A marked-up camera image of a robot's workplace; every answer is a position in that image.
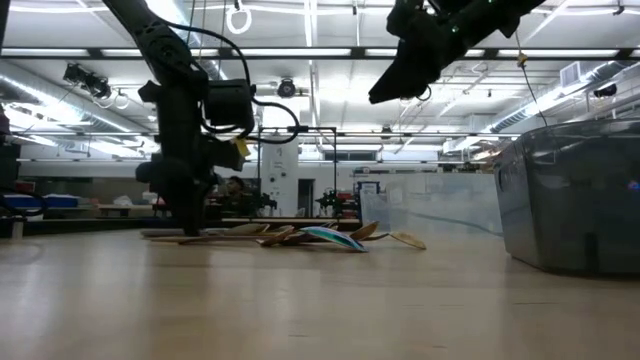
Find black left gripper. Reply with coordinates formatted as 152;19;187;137
135;74;249;236

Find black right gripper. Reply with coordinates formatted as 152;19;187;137
368;0;481;105

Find iridescent rainbow spoon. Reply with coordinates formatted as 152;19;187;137
298;225;370;254

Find dark grey plastic container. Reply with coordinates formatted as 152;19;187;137
493;118;640;277

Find person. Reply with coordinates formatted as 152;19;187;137
219;174;257;219

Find overhead LED light bar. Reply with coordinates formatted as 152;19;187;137
0;46;640;62

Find white pillar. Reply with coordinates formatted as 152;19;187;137
259;135;301;219

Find clear plastic container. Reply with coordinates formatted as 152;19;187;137
358;172;504;237

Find distant dark equipment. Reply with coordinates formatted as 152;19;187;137
315;188;346;219

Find blue storage bin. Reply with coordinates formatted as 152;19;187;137
9;193;80;210

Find black ceiling-mounted device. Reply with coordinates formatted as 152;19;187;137
62;62;114;100

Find black aluminium table frame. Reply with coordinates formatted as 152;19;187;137
0;215;361;239

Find thin cable with yellow connector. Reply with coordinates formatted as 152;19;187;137
508;29;551;129

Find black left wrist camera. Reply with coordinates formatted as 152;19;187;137
203;78;257;135

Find black left camera cable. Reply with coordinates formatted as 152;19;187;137
167;20;302;146

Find round black ceiling camera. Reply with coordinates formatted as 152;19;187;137
276;78;298;100

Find distant black cage frame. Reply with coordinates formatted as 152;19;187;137
256;124;339;221

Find silver air duct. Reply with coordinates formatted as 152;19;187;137
492;62;640;134
0;59;151;146

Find black cable loop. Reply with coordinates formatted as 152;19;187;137
0;187;50;219

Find white wall vent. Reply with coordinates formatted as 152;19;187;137
559;61;581;89

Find white hanging ring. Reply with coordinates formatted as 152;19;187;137
225;3;254;36

